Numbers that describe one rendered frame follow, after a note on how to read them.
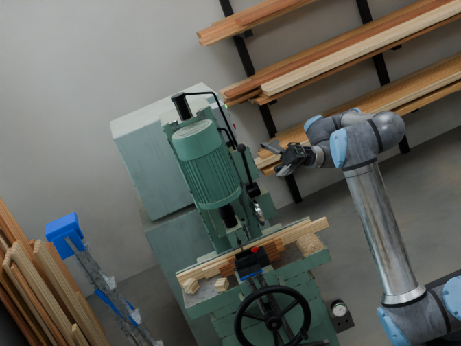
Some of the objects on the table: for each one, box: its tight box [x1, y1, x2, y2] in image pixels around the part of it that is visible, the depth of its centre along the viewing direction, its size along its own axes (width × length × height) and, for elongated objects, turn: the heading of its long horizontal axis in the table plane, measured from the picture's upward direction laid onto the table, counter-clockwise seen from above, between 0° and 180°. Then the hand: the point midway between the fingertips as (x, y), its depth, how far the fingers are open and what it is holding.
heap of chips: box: [295, 233, 325, 257], centre depth 243 cm, size 9×14×4 cm, turn 52°
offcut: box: [215, 277, 229, 292], centre depth 237 cm, size 4×5×3 cm
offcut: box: [182, 278, 200, 294], centre depth 244 cm, size 4×4×4 cm
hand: (266, 160), depth 230 cm, fingers open, 14 cm apart
